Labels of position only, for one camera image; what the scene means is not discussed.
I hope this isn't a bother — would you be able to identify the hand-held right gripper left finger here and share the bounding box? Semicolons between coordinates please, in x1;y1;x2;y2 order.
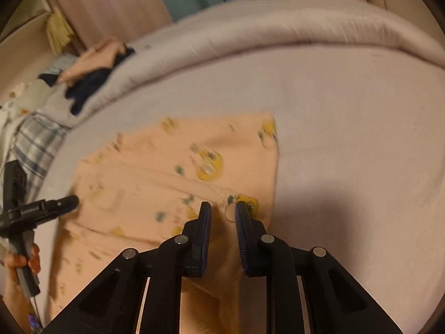
42;201;212;334

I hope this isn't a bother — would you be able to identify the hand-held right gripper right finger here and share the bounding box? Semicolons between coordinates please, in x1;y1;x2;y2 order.
235;201;404;334

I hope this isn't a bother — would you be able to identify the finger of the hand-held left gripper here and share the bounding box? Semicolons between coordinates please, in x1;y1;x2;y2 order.
45;195;80;218

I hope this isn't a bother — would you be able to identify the peach cartoon print garment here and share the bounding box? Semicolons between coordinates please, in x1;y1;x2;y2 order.
47;111;280;334

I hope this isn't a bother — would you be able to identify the person's left forearm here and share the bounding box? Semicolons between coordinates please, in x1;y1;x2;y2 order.
2;278;37;324

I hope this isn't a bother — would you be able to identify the person's left hand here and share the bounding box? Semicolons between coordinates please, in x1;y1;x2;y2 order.
3;244;41;288

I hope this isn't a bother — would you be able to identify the blue plaid cloth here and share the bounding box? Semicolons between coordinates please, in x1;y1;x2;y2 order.
12;111;72;202

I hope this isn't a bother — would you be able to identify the white printed cloth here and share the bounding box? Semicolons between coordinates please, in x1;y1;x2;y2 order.
0;82;46;154

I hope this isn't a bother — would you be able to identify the dark navy cloth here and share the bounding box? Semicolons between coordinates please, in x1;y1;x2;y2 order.
64;47;136;115

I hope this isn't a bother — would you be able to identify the light blue cloth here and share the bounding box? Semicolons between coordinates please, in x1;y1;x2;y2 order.
38;54;81;87

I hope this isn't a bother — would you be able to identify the lilac bed sheet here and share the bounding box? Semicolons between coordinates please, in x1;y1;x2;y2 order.
38;47;445;334

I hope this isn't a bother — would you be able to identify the plain peach cloth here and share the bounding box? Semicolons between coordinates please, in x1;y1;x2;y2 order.
57;38;127;86

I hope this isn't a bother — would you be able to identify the yellow tassel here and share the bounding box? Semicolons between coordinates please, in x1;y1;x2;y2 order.
46;7;75;54

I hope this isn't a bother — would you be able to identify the pink curtain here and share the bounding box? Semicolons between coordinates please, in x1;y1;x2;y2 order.
42;0;172;54

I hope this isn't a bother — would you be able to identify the lilac duvet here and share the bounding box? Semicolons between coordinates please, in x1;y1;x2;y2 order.
70;0;440;126

